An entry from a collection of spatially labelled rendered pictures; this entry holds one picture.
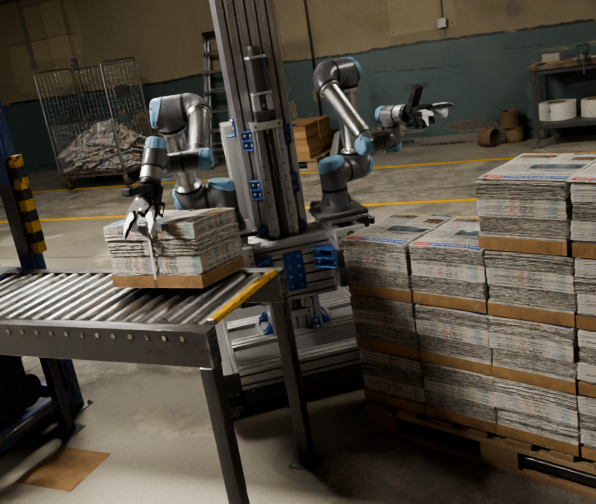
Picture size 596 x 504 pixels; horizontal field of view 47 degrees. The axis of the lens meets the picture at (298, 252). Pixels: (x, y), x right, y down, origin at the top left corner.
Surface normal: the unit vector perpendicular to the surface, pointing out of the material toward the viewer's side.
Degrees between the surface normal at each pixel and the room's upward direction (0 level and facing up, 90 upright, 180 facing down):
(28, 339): 90
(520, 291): 90
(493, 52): 90
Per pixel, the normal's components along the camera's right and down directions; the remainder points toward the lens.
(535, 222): -0.64, 0.32
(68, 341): -0.40, 0.33
